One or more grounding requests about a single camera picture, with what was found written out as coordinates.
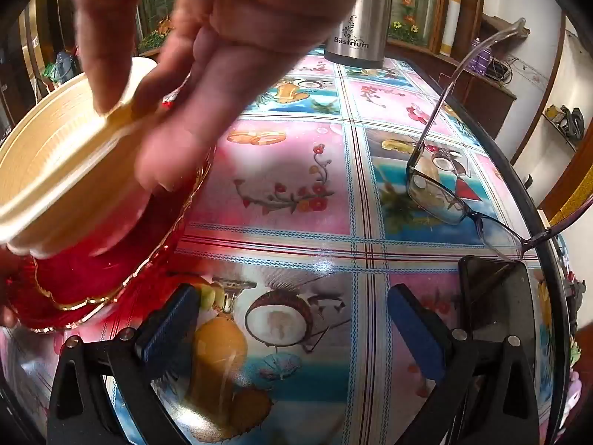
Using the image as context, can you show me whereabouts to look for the black bag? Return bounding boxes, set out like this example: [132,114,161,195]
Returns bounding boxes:
[544,104,585,142]

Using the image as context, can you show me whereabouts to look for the low wooden sideboard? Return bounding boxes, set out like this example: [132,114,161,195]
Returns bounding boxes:
[384,37,517,140]

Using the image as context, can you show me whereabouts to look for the red glass plate gold rim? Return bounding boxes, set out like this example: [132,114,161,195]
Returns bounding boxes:
[0,146,218,334]

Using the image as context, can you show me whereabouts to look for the person's left hand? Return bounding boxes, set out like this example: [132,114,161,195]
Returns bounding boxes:
[69,0,367,193]

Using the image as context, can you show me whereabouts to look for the printed floral tablecloth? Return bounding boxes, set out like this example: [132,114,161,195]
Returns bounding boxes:
[0,49,580,445]

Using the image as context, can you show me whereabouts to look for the blue water jug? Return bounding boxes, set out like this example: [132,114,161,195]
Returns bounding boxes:
[53,51,77,84]

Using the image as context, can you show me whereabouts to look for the purple bottle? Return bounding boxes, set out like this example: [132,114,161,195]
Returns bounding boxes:
[471,37,492,77]

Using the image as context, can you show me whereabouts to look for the wire basket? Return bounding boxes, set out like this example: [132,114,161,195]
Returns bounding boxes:
[486,56,515,82]

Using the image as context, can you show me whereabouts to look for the purple frame eyeglasses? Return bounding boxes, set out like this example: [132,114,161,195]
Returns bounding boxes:
[406,17,563,263]

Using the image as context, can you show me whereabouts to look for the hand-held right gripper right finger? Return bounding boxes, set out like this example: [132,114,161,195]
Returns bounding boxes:
[387,284,541,445]

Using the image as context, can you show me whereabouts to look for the cream ribbed plastic bowl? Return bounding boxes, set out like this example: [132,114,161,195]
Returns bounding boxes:
[0,58,160,260]

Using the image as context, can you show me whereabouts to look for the wooden cabinet floral glass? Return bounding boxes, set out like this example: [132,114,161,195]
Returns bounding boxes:
[139,0,492,56]

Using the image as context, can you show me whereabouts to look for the steel vacuum flask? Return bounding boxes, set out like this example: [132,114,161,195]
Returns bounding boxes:
[323,0,394,68]

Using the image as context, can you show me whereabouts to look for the black smartphone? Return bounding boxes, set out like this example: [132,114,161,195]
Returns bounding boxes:
[458,255,552,409]

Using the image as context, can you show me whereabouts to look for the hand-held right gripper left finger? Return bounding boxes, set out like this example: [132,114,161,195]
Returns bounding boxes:
[46,283,201,445]

